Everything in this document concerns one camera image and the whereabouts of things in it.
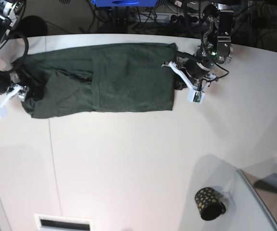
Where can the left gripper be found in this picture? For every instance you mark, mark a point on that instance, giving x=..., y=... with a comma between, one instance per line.
x=199, y=72

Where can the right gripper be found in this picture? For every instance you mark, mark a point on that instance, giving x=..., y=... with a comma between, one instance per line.
x=12, y=86

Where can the dark green t-shirt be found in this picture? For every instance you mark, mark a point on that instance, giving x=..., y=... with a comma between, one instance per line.
x=125, y=77

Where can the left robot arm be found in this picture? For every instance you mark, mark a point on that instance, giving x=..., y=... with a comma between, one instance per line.
x=215, y=22

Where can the black round stool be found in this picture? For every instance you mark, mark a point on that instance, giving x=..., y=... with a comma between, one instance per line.
x=32, y=26

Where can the white power strip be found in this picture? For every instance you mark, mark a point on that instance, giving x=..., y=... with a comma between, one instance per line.
x=159, y=18

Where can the blue box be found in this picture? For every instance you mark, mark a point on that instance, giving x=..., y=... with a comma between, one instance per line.
x=130, y=3

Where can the black mug with gold dots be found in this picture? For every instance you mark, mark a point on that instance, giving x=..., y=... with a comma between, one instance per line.
x=209, y=204

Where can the grey tray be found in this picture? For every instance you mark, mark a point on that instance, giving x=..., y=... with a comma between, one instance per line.
x=266, y=190

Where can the white slotted plate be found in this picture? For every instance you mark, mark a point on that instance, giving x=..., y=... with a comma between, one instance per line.
x=60, y=223

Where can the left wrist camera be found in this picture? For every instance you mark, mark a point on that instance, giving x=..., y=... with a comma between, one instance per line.
x=195, y=96

